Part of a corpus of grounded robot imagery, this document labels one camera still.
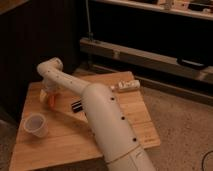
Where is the black cylinder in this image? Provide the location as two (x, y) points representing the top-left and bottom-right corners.
(71, 101), (83, 113)

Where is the wooden table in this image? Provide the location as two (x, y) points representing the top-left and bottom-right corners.
(8, 71), (161, 171)

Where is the metal pole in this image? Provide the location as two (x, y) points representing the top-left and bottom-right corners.
(85, 0), (93, 41)

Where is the white ceramic cup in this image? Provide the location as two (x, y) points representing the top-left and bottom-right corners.
(23, 113), (48, 138)

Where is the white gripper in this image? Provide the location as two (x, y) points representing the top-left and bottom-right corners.
(39, 80), (59, 102)

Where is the white bottle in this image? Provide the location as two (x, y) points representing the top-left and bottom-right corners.
(110, 80), (140, 92)

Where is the black cable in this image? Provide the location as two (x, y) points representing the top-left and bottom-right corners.
(200, 149), (213, 171)

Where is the long wooden shelf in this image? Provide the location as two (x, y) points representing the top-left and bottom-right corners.
(80, 37), (213, 84)

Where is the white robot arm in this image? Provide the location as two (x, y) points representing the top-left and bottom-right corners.
(37, 58), (156, 171)

